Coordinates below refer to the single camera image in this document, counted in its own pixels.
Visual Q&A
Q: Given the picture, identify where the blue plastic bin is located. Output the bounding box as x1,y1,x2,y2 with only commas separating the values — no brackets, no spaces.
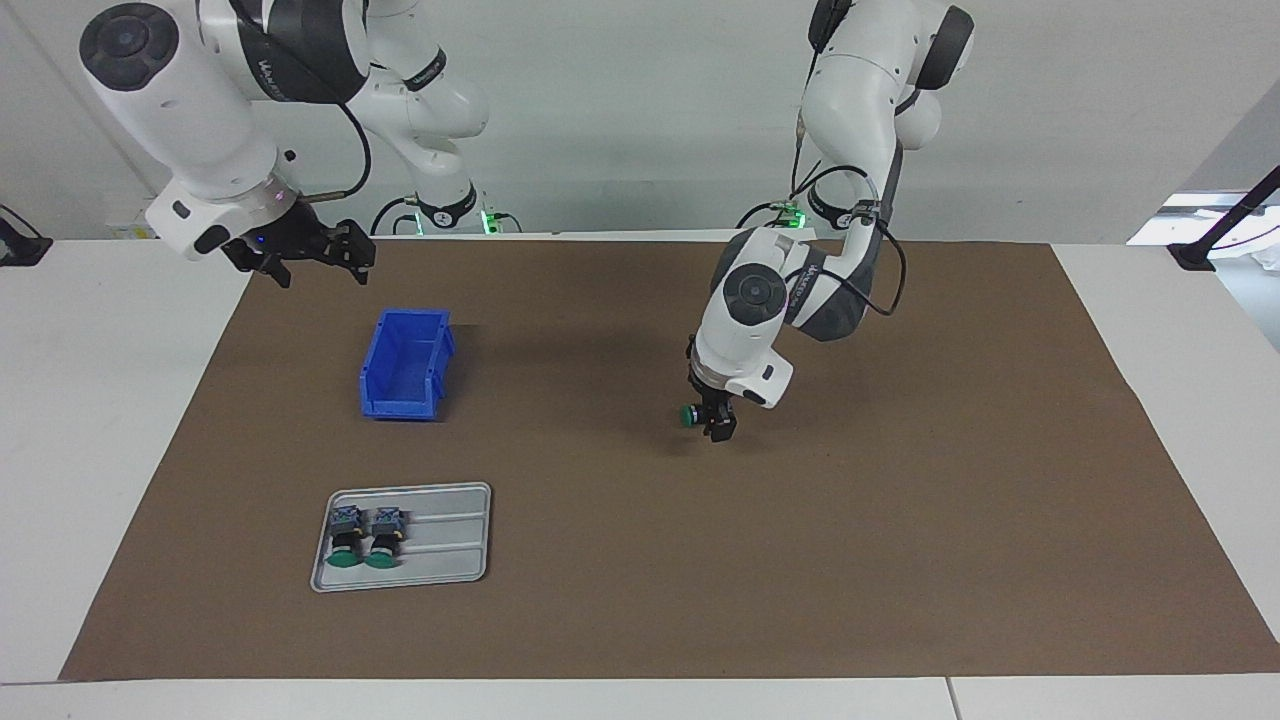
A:
359,308,457,422

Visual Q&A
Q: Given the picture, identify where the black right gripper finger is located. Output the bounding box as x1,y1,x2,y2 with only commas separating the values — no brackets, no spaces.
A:
222,240,293,290
335,220,378,286

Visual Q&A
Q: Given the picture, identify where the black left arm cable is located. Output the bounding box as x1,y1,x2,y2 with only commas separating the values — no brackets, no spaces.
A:
790,120,907,319

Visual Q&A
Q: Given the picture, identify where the brown table mat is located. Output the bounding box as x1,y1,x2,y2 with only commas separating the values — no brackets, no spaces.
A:
58,238,1280,683

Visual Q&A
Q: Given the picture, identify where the black table clamp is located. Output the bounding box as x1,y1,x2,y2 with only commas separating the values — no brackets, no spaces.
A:
0,205,53,267

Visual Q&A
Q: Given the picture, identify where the black stand with pole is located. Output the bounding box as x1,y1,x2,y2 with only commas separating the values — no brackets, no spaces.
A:
1168,165,1280,273

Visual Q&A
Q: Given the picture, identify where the grey metal tray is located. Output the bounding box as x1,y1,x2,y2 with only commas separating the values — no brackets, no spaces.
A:
309,482,493,594

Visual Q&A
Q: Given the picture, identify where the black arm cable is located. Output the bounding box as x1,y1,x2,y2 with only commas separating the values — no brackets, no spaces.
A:
790,120,907,319
230,0,373,206

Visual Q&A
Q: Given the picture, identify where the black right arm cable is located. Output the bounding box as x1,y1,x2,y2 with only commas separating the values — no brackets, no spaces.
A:
230,0,373,206

